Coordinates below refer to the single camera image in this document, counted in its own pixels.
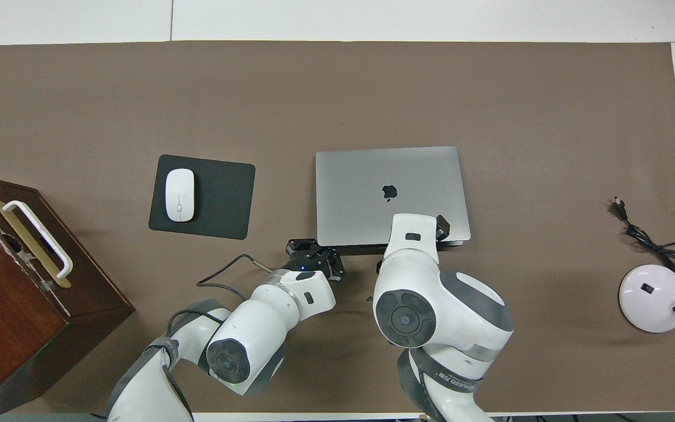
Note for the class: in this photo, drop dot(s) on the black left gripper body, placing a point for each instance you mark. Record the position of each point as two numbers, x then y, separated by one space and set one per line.
308 262

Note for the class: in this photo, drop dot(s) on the silver laptop with apple logo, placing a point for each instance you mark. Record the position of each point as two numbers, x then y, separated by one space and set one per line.
361 193

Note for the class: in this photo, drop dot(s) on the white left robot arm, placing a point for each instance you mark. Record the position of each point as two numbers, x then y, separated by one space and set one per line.
255 328

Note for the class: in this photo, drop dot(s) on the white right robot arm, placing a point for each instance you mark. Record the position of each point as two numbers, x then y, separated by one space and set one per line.
443 310

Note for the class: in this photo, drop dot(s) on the black mouse pad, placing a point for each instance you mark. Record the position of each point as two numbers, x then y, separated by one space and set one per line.
226 199

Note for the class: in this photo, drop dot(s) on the white computer mouse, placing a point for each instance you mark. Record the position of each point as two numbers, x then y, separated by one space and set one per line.
180 187

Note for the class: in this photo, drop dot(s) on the large brown table mat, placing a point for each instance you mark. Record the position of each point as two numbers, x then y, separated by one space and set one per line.
337 88

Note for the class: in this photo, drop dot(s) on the white desk lamp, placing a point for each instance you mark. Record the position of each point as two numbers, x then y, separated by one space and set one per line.
648 305

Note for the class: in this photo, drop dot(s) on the dark wooden box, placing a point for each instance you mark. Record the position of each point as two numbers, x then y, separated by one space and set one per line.
3 305

